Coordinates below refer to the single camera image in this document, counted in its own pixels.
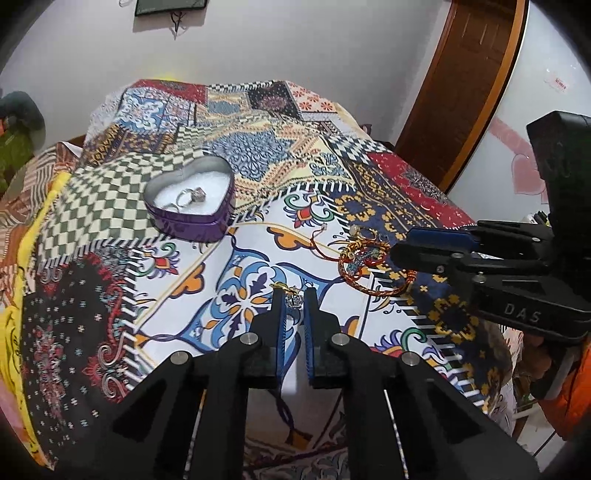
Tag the purple heart-shaped tin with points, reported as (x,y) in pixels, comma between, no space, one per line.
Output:
(194,228)

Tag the patchwork printed bedspread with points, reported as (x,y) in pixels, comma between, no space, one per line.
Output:
(258,138)

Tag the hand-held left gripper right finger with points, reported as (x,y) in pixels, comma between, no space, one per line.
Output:
(310,337)

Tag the brown wooden door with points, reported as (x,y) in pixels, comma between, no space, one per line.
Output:
(466,69)

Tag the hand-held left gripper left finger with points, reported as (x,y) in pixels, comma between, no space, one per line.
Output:
(279,323)

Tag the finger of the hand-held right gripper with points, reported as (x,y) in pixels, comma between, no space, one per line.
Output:
(438,237)
(425,259)

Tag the person's right hand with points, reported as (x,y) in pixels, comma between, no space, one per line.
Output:
(531,367)

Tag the striped brown bedding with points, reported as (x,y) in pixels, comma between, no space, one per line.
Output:
(27,194)

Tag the dark green cushion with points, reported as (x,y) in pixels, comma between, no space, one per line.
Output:
(21,115)

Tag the small paper notice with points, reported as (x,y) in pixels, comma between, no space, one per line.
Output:
(559,81)

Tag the white wardrobe sliding door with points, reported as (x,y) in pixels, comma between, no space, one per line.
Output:
(545,46)

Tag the small black wall monitor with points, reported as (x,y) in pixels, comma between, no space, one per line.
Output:
(171,5)

